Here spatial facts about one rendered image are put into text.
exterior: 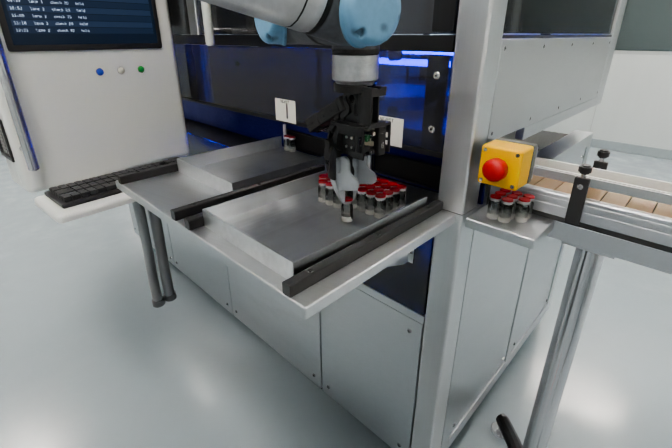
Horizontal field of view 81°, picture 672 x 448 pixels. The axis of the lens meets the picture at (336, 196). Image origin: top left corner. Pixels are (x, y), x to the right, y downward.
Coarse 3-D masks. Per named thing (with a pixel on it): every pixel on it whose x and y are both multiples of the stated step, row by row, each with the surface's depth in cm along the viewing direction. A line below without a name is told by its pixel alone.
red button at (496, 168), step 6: (486, 162) 67; (492, 162) 66; (498, 162) 65; (504, 162) 66; (486, 168) 67; (492, 168) 66; (498, 168) 65; (504, 168) 65; (486, 174) 67; (492, 174) 66; (498, 174) 65; (504, 174) 65; (492, 180) 67; (498, 180) 66
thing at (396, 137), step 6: (384, 120) 83; (390, 120) 82; (396, 120) 81; (402, 120) 80; (396, 126) 81; (402, 126) 80; (396, 132) 82; (402, 132) 81; (390, 138) 83; (396, 138) 82; (402, 138) 81; (390, 144) 84; (396, 144) 83
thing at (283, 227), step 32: (256, 192) 79; (288, 192) 85; (224, 224) 67; (256, 224) 73; (288, 224) 73; (320, 224) 73; (352, 224) 73; (384, 224) 69; (256, 256) 62; (288, 256) 62; (320, 256) 58
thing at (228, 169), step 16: (256, 144) 117; (272, 144) 121; (192, 160) 103; (208, 160) 107; (224, 160) 110; (240, 160) 110; (256, 160) 110; (272, 160) 110; (288, 160) 110; (304, 160) 110; (320, 160) 102; (192, 176) 97; (208, 176) 91; (224, 176) 98; (240, 176) 98; (256, 176) 88; (272, 176) 91; (224, 192) 87
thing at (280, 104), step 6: (276, 102) 107; (282, 102) 105; (288, 102) 103; (294, 102) 102; (276, 108) 108; (282, 108) 106; (288, 108) 104; (294, 108) 102; (276, 114) 108; (282, 114) 107; (288, 114) 105; (294, 114) 103; (282, 120) 107; (288, 120) 106; (294, 120) 104
